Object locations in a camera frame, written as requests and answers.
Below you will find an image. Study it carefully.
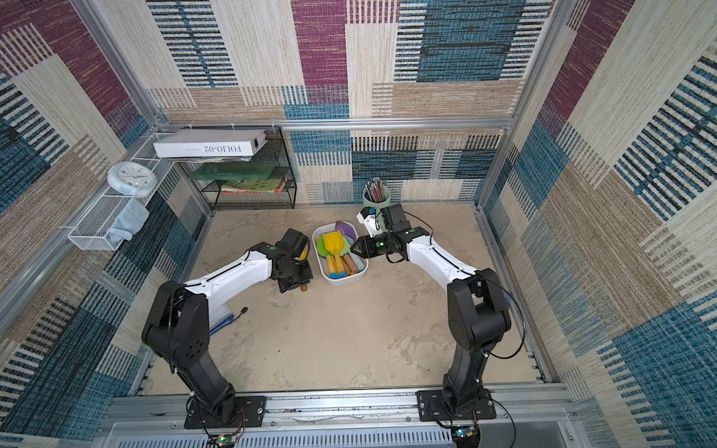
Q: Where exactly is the white folio box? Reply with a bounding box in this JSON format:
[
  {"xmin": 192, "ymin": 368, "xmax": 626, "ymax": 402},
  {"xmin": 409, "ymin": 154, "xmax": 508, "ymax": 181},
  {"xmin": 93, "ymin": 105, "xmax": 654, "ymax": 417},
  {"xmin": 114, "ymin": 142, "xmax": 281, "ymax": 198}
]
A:
[{"xmin": 154, "ymin": 129, "xmax": 267, "ymax": 159}]

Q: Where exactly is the white plastic storage box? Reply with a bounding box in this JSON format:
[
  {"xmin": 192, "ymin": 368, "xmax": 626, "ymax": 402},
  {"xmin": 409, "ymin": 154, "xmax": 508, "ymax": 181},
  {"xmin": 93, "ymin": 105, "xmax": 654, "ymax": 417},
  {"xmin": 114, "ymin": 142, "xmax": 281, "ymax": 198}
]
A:
[{"xmin": 311, "ymin": 223, "xmax": 369, "ymax": 287}]

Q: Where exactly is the mint green pencil cup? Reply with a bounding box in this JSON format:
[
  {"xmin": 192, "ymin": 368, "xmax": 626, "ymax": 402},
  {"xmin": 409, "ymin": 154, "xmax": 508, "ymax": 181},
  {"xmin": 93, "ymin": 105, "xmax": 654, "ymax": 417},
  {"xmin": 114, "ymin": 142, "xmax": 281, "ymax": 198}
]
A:
[{"xmin": 362, "ymin": 185, "xmax": 391, "ymax": 216}]

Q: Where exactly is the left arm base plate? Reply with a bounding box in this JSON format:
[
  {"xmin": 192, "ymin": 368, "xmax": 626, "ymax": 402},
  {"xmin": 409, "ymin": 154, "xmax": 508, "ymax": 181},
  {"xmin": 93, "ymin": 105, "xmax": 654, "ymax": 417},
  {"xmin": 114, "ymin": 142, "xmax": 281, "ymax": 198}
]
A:
[{"xmin": 184, "ymin": 396, "xmax": 267, "ymax": 429}]

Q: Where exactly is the green trowel yellow handle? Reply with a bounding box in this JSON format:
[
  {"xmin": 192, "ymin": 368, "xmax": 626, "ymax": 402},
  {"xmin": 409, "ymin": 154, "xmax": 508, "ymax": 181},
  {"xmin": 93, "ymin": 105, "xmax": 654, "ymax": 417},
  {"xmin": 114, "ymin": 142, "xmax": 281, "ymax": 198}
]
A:
[{"xmin": 316, "ymin": 236, "xmax": 328, "ymax": 258}]

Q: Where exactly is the colourful book on shelf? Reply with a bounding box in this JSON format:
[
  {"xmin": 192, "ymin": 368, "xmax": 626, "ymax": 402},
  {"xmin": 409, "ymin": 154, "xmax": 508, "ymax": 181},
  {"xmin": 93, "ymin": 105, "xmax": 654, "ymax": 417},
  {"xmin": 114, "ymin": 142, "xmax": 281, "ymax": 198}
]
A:
[{"xmin": 220, "ymin": 177, "xmax": 286, "ymax": 193}]

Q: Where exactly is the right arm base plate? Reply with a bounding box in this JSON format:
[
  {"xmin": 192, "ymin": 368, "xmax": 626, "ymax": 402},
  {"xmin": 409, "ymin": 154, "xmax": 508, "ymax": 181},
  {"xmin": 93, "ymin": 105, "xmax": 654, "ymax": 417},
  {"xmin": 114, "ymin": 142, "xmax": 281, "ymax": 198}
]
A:
[{"xmin": 416, "ymin": 388, "xmax": 497, "ymax": 423}]

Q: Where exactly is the light blue cloth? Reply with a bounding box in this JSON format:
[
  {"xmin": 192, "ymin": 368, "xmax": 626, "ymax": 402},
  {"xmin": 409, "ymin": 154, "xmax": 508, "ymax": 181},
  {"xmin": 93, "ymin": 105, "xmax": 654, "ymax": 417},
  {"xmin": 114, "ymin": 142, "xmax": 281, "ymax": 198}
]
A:
[{"xmin": 108, "ymin": 199, "xmax": 149, "ymax": 245}]

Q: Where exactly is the white wire basket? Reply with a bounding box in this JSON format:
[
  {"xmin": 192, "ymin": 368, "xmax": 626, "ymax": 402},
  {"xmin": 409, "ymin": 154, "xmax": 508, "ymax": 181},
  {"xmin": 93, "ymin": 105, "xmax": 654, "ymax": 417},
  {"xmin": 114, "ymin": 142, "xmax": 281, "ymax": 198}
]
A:
[{"xmin": 67, "ymin": 133, "xmax": 173, "ymax": 251}]

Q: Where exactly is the coloured pencils bundle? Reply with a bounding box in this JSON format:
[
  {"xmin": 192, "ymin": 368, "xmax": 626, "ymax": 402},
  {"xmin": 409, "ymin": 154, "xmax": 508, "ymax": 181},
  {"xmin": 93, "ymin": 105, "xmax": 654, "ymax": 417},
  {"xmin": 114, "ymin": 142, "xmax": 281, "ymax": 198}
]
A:
[{"xmin": 366, "ymin": 177, "xmax": 387, "ymax": 203}]

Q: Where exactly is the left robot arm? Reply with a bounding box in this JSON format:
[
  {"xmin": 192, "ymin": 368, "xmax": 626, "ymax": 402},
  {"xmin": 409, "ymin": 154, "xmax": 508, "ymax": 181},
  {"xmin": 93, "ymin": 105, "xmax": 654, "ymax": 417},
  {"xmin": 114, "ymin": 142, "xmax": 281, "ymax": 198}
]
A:
[{"xmin": 141, "ymin": 229, "xmax": 313, "ymax": 429}]

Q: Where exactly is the pale green trowel wooden handle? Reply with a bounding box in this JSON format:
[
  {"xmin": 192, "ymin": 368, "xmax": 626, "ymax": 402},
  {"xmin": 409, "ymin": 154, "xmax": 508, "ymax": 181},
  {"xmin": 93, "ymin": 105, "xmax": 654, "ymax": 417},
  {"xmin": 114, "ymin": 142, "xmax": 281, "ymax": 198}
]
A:
[{"xmin": 340, "ymin": 236, "xmax": 360, "ymax": 276}]

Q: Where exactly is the green book on shelf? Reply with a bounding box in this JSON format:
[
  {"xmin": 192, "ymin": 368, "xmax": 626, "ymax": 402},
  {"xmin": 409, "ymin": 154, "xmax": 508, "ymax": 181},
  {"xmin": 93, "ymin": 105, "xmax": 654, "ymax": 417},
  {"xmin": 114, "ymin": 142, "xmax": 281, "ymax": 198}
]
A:
[{"xmin": 190, "ymin": 162, "xmax": 276, "ymax": 181}]

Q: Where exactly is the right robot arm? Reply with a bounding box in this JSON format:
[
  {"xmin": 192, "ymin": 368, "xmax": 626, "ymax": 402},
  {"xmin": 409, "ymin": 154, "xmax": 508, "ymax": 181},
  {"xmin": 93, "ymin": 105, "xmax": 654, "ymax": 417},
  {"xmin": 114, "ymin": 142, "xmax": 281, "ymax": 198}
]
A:
[{"xmin": 351, "ymin": 203, "xmax": 512, "ymax": 420}]

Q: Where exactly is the purple trowel pink handle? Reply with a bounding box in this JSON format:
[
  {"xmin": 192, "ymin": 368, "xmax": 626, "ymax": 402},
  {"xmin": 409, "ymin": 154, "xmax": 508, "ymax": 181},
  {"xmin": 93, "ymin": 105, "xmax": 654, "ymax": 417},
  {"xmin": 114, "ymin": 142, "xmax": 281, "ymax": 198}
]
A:
[{"xmin": 334, "ymin": 220, "xmax": 357, "ymax": 241}]

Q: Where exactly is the yellow scoop brown wooden handle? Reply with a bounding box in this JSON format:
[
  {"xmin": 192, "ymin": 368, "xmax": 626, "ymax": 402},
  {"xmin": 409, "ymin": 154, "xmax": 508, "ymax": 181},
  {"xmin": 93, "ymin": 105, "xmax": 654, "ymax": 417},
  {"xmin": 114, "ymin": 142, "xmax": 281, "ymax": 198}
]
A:
[{"xmin": 299, "ymin": 246, "xmax": 313, "ymax": 292}]

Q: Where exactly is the white round clock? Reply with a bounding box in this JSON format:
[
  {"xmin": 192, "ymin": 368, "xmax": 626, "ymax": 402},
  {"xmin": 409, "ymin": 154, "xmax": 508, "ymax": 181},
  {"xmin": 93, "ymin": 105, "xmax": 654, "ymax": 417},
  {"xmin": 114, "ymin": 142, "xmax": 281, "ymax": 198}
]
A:
[{"xmin": 106, "ymin": 162, "xmax": 158, "ymax": 198}]

